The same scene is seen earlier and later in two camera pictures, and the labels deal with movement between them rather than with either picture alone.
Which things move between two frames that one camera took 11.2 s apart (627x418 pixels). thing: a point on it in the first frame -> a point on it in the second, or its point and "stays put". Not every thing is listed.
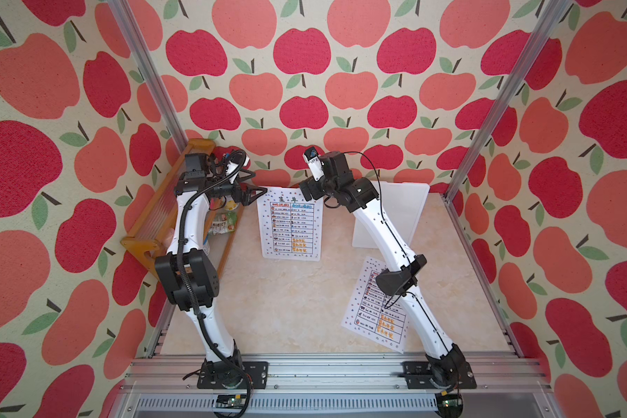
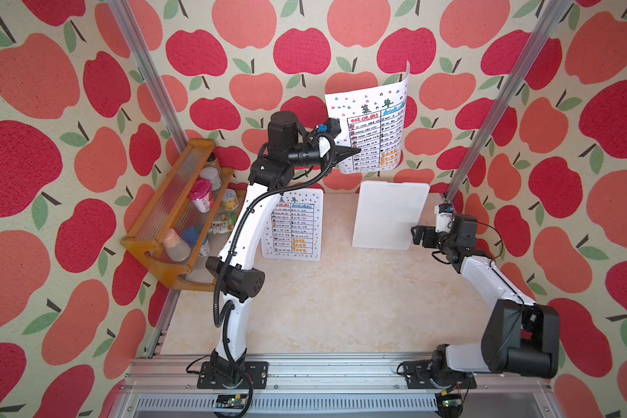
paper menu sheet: x=374 y=313 -> x=372 y=120
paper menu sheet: x=291 y=227 stays put
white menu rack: x=402 y=202 stays put
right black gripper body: x=317 y=189 -> x=434 y=240
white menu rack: x=291 y=226 stays put
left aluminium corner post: x=149 y=75 stays put
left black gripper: x=245 y=198 -> x=340 y=156
